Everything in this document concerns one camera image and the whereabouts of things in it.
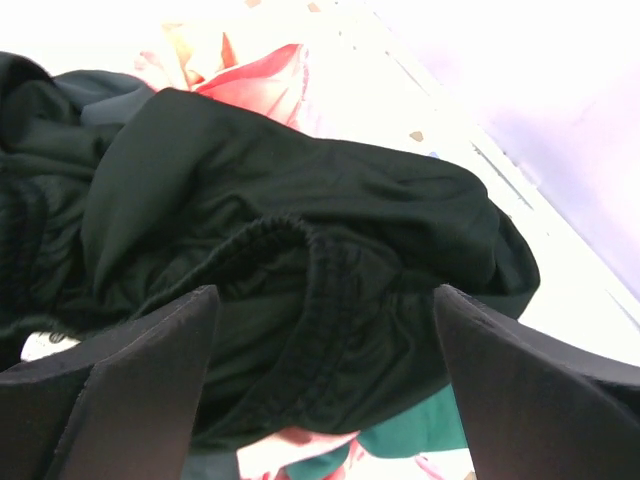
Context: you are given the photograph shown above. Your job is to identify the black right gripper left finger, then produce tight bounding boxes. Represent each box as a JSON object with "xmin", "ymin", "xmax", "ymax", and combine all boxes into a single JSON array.
[{"xmin": 1, "ymin": 286, "xmax": 219, "ymax": 480}]

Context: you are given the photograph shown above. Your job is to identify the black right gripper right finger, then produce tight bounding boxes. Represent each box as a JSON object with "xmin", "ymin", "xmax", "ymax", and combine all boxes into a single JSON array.
[{"xmin": 434, "ymin": 286, "xmax": 639, "ymax": 480}]

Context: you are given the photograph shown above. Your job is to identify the black shorts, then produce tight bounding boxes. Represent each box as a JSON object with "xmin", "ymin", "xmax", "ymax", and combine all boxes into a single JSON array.
[{"xmin": 1, "ymin": 53, "xmax": 540, "ymax": 450}]

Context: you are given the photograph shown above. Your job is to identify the green garment in basket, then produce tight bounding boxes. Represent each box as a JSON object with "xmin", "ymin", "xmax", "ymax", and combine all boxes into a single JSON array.
[{"xmin": 278, "ymin": 385, "xmax": 468, "ymax": 480}]

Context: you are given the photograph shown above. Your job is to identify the dark navy garment in basket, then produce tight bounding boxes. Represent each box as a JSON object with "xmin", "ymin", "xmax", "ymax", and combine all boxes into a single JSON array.
[{"xmin": 54, "ymin": 70, "xmax": 155, "ymax": 125}]

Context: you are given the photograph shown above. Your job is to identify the pink garment in basket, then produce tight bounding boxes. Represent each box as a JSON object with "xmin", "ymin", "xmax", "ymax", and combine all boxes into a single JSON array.
[{"xmin": 133, "ymin": 30, "xmax": 314, "ymax": 132}]

